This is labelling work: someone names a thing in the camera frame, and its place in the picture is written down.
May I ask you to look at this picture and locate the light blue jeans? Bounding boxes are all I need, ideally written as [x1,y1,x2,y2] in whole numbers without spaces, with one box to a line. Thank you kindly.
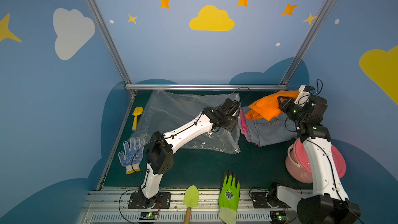
[254,113,297,147]

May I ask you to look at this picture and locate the pink trousers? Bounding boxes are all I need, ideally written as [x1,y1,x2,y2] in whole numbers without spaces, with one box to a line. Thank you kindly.
[239,107,259,146]

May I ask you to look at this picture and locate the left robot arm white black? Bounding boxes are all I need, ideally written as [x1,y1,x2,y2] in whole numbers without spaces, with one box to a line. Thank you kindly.
[138,105,240,208]

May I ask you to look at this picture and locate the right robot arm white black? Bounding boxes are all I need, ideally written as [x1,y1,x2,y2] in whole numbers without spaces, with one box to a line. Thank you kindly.
[267,95,361,224]

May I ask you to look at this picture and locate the pink bucket with lid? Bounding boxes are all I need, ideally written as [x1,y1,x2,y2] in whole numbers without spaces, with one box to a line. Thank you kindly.
[285,139,347,184]

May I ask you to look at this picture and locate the green black work glove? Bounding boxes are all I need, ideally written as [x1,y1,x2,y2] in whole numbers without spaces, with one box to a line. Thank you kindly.
[218,171,240,224]

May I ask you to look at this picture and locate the yellow toy shovel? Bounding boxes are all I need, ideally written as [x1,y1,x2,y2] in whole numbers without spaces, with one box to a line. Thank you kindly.
[132,107,144,131]

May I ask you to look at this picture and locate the green garden trowel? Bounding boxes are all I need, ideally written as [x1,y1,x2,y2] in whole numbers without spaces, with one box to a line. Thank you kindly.
[183,185,199,224]

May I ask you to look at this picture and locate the blue dotted white glove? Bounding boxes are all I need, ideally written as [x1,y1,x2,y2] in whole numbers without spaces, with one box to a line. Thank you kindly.
[118,138,146,175]

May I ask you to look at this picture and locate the right controller board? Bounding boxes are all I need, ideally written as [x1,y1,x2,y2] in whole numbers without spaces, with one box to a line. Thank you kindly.
[270,212,289,224]

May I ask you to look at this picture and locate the controller board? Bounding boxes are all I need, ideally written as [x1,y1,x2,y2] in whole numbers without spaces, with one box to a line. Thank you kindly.
[140,212,159,221]
[270,212,289,224]

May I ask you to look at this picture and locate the left controller board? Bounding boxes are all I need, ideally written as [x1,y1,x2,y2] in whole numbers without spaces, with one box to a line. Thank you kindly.
[140,212,159,221]

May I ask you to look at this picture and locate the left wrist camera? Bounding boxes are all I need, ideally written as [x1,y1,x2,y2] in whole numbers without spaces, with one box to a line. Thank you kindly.
[221,98,240,117]

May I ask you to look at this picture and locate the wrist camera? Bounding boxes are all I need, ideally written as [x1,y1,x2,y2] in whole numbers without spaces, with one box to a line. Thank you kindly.
[221,98,240,117]
[294,85,317,106]

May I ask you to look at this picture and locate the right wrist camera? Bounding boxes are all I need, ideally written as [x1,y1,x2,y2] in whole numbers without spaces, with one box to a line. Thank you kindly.
[294,85,317,106]

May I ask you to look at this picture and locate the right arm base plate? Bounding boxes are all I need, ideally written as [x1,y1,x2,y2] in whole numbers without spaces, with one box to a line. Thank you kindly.
[249,191,290,208]

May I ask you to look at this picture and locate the aluminium frame rail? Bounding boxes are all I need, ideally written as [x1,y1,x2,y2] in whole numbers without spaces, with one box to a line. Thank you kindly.
[125,84,288,91]

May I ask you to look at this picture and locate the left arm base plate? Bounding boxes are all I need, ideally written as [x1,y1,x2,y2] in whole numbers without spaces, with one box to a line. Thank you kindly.
[127,191,171,209]

